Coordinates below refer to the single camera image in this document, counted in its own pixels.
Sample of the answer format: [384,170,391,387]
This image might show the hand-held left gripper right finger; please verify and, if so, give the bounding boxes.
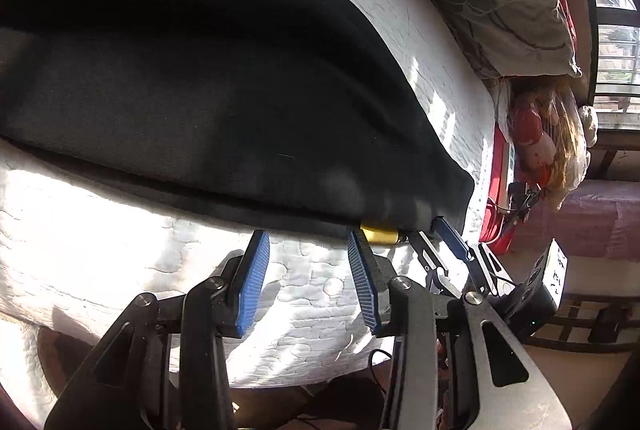
[347,229,573,430]

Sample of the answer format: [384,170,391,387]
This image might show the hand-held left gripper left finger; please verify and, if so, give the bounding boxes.
[44,229,271,430]

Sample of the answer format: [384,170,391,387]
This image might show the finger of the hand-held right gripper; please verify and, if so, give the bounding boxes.
[406,230,465,300]
[430,215,502,297]

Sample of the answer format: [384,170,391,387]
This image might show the black pants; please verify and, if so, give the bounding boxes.
[0,0,476,246]

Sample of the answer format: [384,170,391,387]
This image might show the red blanket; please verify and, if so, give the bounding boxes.
[477,130,532,257]

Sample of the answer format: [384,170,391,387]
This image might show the pink covered furniture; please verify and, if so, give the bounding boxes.
[549,179,640,262]

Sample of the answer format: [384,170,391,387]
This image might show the plastic bag of plush toys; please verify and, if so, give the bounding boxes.
[504,78,594,212]

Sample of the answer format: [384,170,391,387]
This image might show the white quilted bed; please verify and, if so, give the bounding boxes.
[0,0,502,392]

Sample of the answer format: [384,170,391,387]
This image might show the white plush toy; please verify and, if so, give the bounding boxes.
[576,104,600,149]

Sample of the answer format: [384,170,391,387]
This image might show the dark wooden frame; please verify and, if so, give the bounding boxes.
[520,294,640,353]

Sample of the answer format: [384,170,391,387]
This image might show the window frame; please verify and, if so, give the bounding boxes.
[569,0,640,132]

